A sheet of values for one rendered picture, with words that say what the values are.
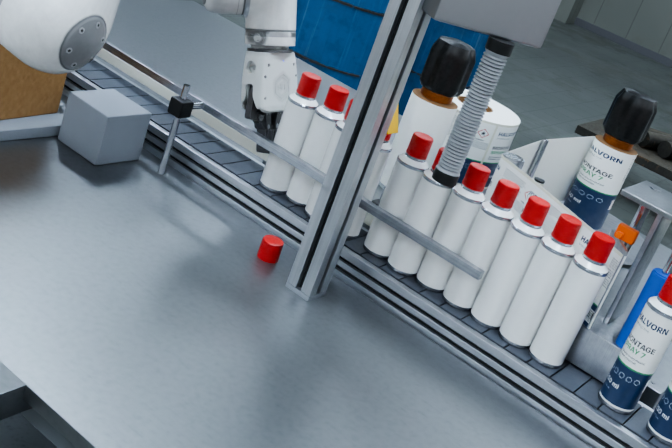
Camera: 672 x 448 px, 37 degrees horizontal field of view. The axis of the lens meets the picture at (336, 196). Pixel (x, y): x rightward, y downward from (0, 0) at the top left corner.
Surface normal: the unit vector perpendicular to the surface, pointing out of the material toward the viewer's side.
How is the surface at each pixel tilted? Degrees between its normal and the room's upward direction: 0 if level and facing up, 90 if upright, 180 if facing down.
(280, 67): 68
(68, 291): 0
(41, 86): 90
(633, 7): 90
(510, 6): 90
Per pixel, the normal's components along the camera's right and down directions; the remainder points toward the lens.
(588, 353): -0.57, 0.13
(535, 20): 0.29, 0.46
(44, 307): 0.32, -0.87
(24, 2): -0.20, -0.08
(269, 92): 0.79, 0.14
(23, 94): 0.80, 0.46
